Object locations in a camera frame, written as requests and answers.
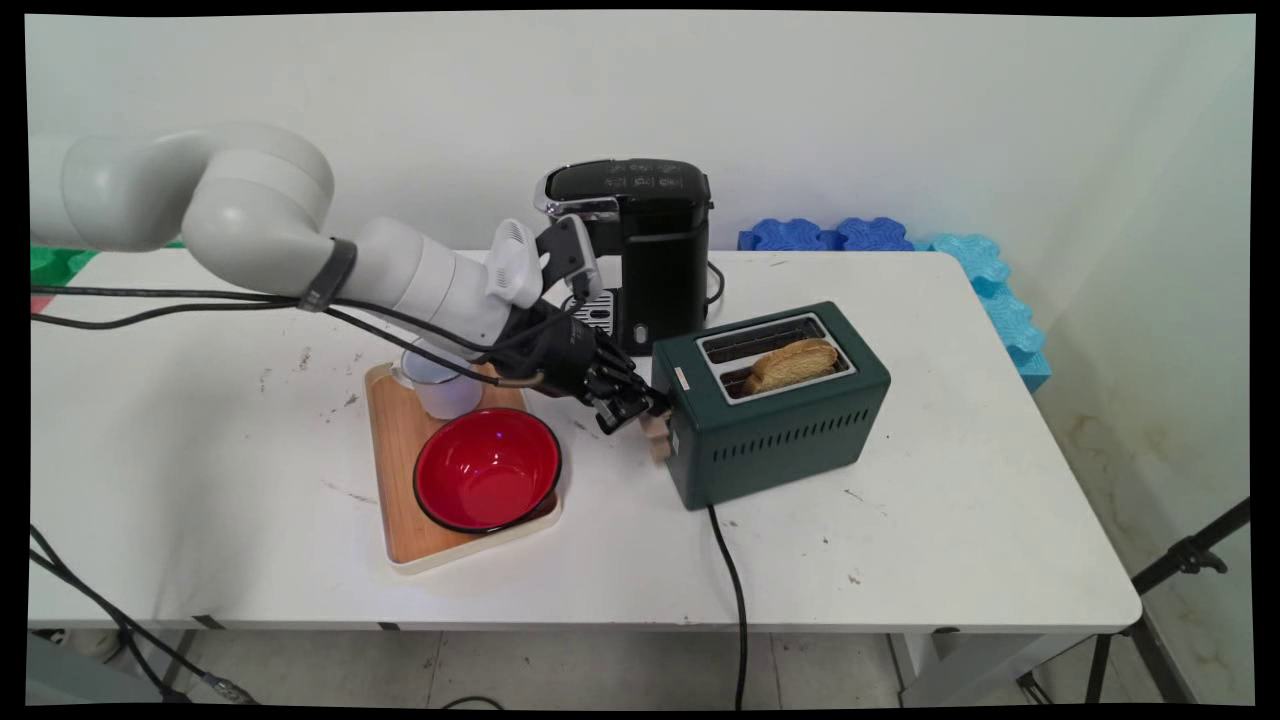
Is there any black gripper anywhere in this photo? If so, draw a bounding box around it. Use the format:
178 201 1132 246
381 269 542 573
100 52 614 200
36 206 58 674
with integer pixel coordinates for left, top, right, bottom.
500 300 669 437

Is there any green two-slot toaster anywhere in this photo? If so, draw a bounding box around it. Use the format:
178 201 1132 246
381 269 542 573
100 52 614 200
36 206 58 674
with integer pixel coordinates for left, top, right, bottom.
643 300 892 512

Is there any black capsule coffee machine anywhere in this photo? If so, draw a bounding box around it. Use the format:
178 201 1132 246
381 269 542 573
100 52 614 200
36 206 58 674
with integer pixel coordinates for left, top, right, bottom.
535 157 716 358

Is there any red bowl with black rim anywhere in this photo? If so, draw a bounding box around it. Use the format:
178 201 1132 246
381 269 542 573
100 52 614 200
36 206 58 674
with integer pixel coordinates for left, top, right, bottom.
413 407 563 535

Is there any toasted bread slice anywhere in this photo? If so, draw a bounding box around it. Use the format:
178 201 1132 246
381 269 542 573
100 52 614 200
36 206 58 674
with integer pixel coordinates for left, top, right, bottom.
741 338 841 395

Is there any white cup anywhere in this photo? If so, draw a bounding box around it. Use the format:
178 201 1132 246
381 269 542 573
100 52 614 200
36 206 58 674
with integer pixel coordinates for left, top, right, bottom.
390 340 487 421

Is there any dark blue foam mat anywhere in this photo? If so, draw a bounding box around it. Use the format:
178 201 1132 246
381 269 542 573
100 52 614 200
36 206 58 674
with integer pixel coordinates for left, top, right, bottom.
738 217 843 253
836 216 917 252

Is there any wooden tray with white rim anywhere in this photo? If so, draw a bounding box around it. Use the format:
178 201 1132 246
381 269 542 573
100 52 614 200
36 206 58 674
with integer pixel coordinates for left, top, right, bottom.
363 360 564 576

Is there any light blue foam mat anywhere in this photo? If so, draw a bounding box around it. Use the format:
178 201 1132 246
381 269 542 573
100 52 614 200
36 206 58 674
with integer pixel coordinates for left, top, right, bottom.
912 233 1054 394

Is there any green foam mat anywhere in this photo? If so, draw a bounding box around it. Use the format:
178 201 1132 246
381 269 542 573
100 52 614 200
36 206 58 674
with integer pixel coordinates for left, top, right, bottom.
30 243 101 290

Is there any black tripod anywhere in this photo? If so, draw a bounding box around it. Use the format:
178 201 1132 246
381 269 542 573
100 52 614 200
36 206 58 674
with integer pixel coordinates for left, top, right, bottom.
1017 497 1253 706

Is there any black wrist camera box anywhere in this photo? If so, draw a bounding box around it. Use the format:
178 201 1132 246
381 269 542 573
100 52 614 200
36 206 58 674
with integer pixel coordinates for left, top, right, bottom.
536 213 605 301

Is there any black toaster power cable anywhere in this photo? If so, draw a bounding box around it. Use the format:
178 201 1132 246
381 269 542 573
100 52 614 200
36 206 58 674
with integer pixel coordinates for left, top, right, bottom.
707 503 750 710

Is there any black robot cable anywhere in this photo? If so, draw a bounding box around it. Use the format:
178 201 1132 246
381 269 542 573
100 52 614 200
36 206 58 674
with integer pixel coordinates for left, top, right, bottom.
30 300 546 389
30 285 546 353

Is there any black floor cable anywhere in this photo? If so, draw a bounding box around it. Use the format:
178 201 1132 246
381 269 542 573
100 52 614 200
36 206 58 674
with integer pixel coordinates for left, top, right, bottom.
28 524 256 706

